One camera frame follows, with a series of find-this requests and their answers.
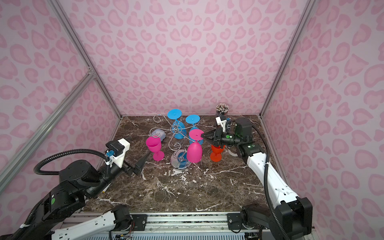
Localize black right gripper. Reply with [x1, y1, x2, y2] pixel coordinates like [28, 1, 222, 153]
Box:
[202, 128, 243, 149]

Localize red wine glass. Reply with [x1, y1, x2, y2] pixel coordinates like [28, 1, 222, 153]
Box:
[210, 145, 225, 162]

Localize magenta wine glass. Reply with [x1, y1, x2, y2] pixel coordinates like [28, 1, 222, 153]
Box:
[187, 129, 204, 163]
[146, 137, 165, 162]

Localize blue wine glass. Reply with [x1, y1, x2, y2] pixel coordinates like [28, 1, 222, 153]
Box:
[167, 109, 187, 140]
[186, 115, 201, 144]

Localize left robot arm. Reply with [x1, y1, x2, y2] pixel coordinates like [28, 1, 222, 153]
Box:
[1, 149, 150, 240]

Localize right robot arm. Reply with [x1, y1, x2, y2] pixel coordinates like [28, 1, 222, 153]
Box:
[201, 118, 313, 240]

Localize clear tape roll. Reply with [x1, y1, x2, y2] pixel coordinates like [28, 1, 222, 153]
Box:
[227, 148, 239, 158]

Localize grey square timer clock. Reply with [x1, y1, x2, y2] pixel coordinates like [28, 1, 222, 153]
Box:
[150, 129, 166, 142]

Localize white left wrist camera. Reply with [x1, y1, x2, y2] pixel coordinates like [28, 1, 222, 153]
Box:
[105, 138, 131, 169]

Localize chrome wire wine glass rack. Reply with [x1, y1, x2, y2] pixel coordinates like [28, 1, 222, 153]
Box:
[150, 114, 192, 172]

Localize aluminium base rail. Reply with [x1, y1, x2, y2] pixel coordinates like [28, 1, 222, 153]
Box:
[59, 211, 316, 240]

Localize aluminium frame bar left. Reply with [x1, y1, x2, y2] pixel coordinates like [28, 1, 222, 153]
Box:
[1, 71, 94, 193]

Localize aluminium frame post right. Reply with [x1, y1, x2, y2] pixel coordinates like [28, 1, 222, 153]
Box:
[259, 0, 319, 119]

